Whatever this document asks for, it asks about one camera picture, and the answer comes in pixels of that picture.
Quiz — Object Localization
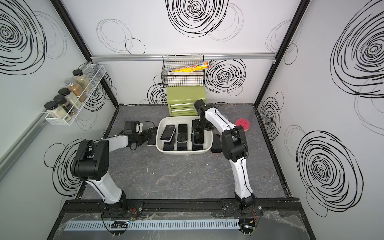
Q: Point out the aluminium wall rail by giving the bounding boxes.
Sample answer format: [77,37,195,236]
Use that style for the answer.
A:
[91,53,277,62]

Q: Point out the spice jar black lid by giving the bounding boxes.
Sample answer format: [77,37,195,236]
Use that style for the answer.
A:
[54,95,76,116]
[73,69,92,92]
[58,88,81,110]
[44,101,68,119]

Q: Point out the white slotted cable duct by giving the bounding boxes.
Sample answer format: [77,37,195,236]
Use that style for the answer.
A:
[64,219,240,232]

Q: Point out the yellow snack package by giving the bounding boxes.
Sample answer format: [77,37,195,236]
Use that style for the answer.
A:
[172,62,210,73]

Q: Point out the black phone in box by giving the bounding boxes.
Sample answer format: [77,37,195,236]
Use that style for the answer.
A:
[177,142,188,152]
[163,141,175,151]

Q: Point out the black wire basket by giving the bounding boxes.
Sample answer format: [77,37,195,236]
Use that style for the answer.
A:
[161,54,205,87]

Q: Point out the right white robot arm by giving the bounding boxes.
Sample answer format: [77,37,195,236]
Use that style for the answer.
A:
[194,100,257,213]

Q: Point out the clear wall spice rack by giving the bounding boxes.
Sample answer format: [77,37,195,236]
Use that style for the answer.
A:
[45,64,108,131]

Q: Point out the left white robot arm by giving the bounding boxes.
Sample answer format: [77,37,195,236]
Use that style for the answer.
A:
[70,121,156,218]

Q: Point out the white plastic storage box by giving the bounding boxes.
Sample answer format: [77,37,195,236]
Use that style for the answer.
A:
[156,116,213,155]

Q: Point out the pink smiley sponge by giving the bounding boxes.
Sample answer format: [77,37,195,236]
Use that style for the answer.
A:
[236,119,251,132]

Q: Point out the spice jar silver lid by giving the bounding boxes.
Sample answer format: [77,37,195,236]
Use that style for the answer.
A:
[64,79,87,102]

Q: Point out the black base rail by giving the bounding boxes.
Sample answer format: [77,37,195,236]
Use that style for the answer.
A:
[61,198,304,219]

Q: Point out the black phone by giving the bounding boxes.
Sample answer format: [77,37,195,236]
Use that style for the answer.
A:
[177,142,188,152]
[211,134,222,154]
[163,141,175,151]

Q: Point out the green metal tool chest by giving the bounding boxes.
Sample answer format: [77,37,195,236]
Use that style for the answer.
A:
[167,87,207,117]

